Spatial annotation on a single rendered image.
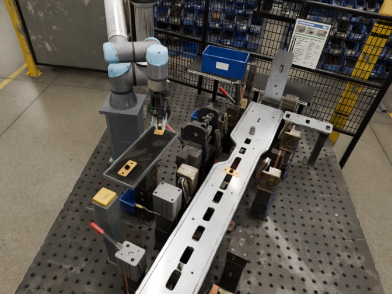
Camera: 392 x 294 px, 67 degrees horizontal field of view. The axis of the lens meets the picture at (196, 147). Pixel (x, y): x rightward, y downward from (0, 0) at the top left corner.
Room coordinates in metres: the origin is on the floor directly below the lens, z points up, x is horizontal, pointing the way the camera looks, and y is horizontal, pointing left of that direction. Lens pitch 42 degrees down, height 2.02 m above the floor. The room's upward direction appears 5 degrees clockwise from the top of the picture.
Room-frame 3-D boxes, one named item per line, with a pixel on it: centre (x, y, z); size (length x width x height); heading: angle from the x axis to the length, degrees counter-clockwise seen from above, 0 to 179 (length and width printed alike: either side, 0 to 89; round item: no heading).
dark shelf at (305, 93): (1.90, -0.33, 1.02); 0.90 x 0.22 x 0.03; 68
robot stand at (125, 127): (1.35, 0.42, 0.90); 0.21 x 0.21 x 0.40; 87
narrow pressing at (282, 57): (1.66, -0.46, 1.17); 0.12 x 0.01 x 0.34; 68
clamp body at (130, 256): (0.50, 0.19, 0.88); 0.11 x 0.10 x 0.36; 68
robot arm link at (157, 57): (0.98, 0.17, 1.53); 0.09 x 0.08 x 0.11; 17
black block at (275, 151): (1.18, -0.44, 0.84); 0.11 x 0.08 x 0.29; 68
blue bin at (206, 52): (1.97, -0.15, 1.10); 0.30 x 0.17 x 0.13; 75
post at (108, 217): (0.66, 0.31, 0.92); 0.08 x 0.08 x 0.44; 68
